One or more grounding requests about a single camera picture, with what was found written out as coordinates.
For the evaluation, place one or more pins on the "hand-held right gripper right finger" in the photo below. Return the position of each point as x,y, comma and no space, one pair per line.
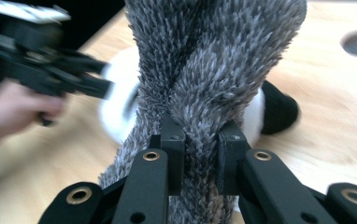
229,155

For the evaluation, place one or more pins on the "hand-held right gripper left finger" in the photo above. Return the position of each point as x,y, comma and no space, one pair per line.
170,155

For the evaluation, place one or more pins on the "grey fuzzy scarf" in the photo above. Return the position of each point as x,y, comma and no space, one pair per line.
204,62

